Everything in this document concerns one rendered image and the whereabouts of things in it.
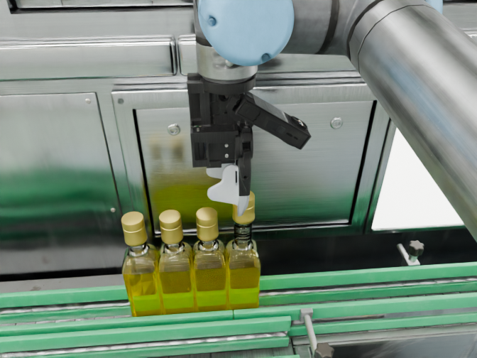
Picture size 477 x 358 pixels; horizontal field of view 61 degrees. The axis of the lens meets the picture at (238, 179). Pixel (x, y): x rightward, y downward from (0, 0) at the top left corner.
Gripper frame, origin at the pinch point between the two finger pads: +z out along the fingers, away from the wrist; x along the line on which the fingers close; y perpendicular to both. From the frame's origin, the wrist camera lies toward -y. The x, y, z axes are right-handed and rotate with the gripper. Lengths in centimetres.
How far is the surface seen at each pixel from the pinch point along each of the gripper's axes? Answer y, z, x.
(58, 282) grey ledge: 39, 31, -14
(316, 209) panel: -16.4, 13.3, -12.6
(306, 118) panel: -12.4, -7.0, -12.7
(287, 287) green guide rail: -9.3, 25.0, -3.2
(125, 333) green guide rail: 20.5, 22.5, 6.0
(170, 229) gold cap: 11.5, 3.7, 1.5
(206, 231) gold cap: 5.8, 4.9, 1.3
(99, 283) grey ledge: 30.1, 30.7, -13.0
